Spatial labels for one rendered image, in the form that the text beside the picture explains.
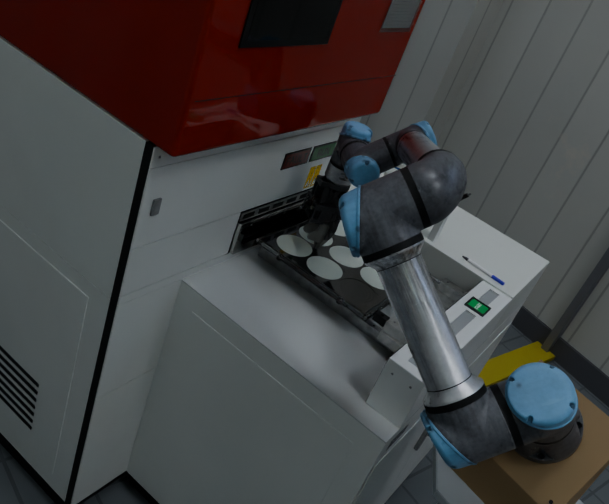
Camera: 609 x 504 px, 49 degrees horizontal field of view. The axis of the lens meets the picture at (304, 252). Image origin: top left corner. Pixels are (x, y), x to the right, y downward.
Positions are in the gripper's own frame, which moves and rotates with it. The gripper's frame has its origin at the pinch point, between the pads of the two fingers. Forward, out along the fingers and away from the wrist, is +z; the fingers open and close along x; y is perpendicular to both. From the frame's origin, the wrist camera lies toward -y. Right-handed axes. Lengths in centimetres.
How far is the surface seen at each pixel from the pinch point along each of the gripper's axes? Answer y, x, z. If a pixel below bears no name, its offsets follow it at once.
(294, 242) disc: 6.6, -1.4, 1.2
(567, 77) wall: -166, -123, -32
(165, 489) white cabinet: 29, 21, 75
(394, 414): -2, 54, 7
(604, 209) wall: -183, -76, 12
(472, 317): -30.1, 32.4, -4.3
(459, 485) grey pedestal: -11, 71, 9
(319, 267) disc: 2.6, 9.0, 1.3
